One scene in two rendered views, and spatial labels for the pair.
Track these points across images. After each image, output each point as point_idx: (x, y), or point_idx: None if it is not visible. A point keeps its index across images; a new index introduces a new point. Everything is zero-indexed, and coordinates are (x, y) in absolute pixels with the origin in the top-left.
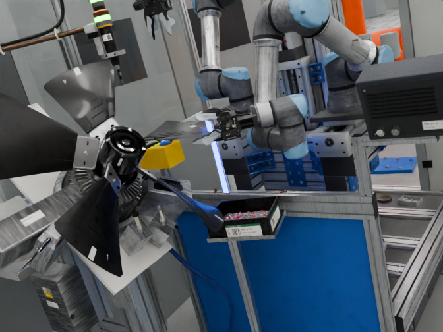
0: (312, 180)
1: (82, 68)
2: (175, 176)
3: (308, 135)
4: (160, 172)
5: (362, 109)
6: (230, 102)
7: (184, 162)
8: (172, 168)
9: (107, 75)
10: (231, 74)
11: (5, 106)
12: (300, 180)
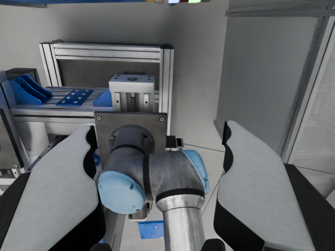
0: (63, 92)
1: None
2: (259, 107)
3: (40, 118)
4: (271, 91)
5: None
6: (137, 147)
7: (259, 132)
8: (265, 111)
9: None
10: (111, 177)
11: None
12: (77, 91)
